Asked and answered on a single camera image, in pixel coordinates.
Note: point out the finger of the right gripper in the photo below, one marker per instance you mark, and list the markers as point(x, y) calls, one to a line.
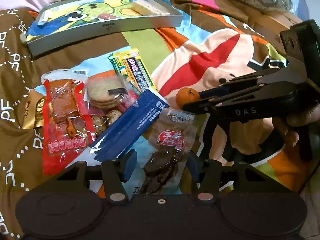
point(237, 84)
point(229, 107)

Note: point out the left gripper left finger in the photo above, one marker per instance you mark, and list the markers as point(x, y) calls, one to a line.
point(115, 172)

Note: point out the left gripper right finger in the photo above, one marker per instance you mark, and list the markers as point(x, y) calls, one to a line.
point(207, 174)

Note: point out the blue snack packet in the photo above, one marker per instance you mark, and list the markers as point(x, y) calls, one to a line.
point(127, 129)

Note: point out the dark dried meat packet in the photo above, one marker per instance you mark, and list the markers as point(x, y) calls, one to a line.
point(172, 136)

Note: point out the red meat snack packet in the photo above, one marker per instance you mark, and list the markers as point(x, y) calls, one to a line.
point(68, 128)

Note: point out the round cracker packet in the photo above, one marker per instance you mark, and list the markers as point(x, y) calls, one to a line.
point(104, 82)

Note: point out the person's right hand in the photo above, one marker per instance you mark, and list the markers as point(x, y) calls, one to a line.
point(286, 126)

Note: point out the small orange tangerine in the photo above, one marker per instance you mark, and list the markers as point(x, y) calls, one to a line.
point(186, 95)

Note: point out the quail egg packet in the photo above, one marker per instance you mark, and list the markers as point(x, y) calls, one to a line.
point(102, 123)

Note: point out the colourful cartoon bedspread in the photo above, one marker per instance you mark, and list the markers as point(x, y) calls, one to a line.
point(214, 43)

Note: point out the red pink candy packet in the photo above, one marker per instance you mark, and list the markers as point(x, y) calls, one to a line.
point(125, 102)

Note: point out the brown patterned PF blanket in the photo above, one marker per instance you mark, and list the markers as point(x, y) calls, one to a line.
point(21, 149)

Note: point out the gold wrapped snack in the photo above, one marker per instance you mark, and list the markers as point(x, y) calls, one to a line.
point(33, 117)

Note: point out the yellow green candy bar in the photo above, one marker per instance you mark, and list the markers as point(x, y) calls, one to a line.
point(129, 64)

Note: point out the wafer biscuit packet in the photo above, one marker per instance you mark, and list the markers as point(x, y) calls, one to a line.
point(145, 8)

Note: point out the grey tray with cartoon drawing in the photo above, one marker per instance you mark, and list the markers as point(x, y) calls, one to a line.
point(65, 22)

